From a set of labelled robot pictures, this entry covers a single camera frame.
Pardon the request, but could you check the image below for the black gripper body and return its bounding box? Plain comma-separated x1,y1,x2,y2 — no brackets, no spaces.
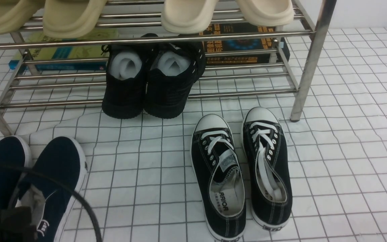
0,206,38,242

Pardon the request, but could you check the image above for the navy sneaker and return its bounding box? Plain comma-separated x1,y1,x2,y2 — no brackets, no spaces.
0,136,32,209
15,136,87,242

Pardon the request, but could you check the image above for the stainless steel shoe rack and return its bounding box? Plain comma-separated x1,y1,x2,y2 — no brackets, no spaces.
0,0,337,136

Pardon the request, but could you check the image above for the black shoe left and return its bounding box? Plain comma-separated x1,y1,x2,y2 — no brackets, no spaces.
101,43,156,119

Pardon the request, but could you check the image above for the black shoe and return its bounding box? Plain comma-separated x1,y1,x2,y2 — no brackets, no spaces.
144,42,206,119
101,43,156,119

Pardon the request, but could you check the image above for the beige slipper far left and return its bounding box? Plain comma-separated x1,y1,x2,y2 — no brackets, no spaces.
0,0,45,34

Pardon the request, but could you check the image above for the beige slipper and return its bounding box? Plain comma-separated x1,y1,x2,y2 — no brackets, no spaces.
0,0,45,34
42,0,107,38

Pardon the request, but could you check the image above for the black canvas sneaker left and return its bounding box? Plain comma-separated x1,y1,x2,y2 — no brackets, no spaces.
190,114,246,242

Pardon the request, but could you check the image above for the black canvas sneaker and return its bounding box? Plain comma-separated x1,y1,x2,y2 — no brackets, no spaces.
190,114,246,242
241,106,292,231

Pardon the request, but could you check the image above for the black shoe right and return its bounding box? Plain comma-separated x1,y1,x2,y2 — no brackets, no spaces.
144,42,206,119

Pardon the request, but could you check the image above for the black canvas sneaker right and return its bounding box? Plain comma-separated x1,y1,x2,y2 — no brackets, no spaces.
241,106,292,231

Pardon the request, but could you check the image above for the cream slipper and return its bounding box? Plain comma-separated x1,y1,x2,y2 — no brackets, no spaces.
236,0,294,27
160,0,219,34

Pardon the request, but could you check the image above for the black orange book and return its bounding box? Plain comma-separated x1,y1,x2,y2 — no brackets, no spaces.
197,23,275,66

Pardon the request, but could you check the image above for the cream slipper far right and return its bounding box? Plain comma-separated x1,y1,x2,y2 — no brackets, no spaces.
236,0,294,27

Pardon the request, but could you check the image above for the black cable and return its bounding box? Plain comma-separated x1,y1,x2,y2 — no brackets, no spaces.
0,161,103,242

